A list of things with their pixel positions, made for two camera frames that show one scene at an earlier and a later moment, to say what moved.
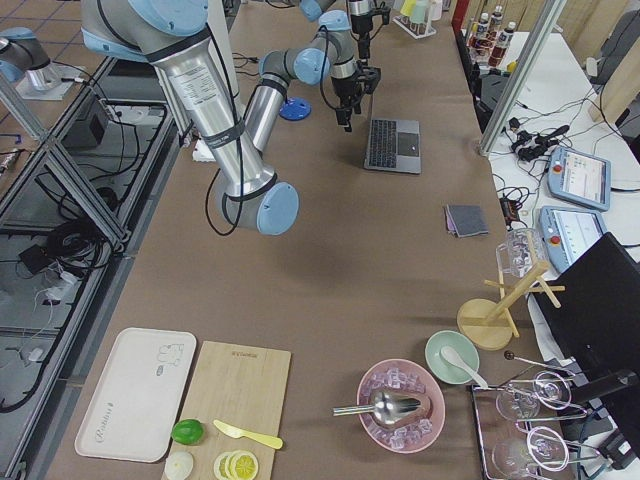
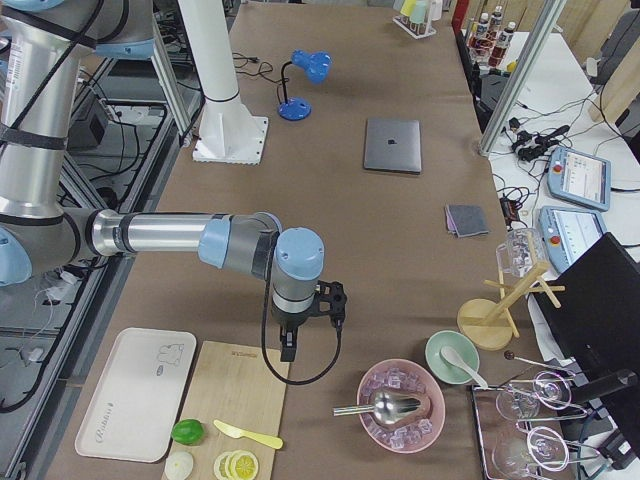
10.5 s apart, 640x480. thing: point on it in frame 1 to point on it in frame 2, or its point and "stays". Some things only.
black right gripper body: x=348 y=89 to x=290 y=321
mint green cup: x=419 y=12 stays
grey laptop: x=394 y=146 stays
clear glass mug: x=524 y=249 stays
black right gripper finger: x=342 y=116 to x=288 y=343
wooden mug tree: x=485 y=324 stays
